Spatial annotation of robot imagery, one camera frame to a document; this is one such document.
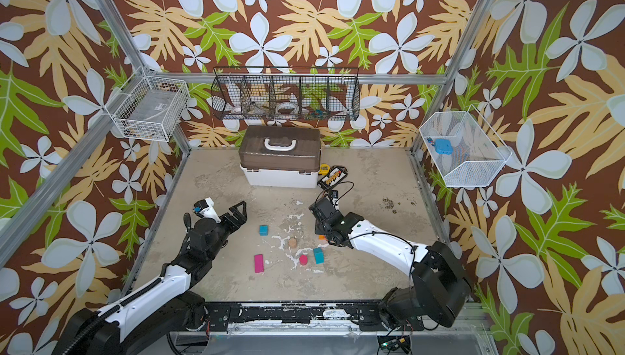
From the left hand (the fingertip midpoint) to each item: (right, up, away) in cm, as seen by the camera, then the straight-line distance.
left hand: (237, 204), depth 83 cm
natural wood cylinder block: (+19, -15, +6) cm, 25 cm away
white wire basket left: (-33, +34, +3) cm, 48 cm away
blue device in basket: (+74, +20, +3) cm, 77 cm away
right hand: (+29, -6, +3) cm, 30 cm away
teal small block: (+7, -11, +10) cm, 16 cm away
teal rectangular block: (+29, -19, +3) cm, 34 cm away
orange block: (+30, -12, +5) cm, 32 cm away
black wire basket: (+16, +44, +15) cm, 49 cm away
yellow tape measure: (+32, +13, +25) cm, 42 cm away
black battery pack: (+36, +9, +25) cm, 45 cm away
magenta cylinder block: (+23, -20, +3) cm, 31 cm away
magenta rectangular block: (+7, -22, +1) cm, 23 cm away
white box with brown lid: (+14, +17, +5) cm, 23 cm away
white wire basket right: (+80, +19, +1) cm, 82 cm away
